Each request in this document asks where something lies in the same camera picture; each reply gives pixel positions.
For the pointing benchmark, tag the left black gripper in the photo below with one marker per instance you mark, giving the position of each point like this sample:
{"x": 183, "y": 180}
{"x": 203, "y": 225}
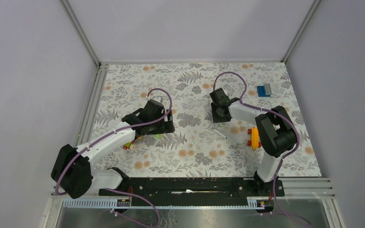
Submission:
{"x": 166, "y": 127}

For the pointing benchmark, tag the blue grey toy blocks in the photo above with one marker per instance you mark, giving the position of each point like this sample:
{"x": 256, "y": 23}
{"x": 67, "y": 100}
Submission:
{"x": 264, "y": 90}

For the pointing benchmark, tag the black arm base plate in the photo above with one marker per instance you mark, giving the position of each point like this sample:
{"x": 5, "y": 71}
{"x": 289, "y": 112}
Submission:
{"x": 180, "y": 192}

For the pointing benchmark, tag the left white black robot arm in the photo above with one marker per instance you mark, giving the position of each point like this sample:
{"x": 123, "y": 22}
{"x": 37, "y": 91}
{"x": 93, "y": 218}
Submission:
{"x": 74, "y": 170}

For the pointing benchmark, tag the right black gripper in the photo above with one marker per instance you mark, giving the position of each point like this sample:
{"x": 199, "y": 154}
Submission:
{"x": 216, "y": 118}

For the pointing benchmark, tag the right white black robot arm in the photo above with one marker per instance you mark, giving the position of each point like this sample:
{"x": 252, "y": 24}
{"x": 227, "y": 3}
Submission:
{"x": 276, "y": 131}

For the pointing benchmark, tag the floral patterned table mat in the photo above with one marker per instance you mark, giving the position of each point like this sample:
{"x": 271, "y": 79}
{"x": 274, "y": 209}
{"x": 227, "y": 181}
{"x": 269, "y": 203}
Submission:
{"x": 194, "y": 149}

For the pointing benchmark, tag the red yellow green toy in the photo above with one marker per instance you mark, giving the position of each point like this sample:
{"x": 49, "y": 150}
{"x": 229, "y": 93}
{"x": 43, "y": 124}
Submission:
{"x": 131, "y": 145}

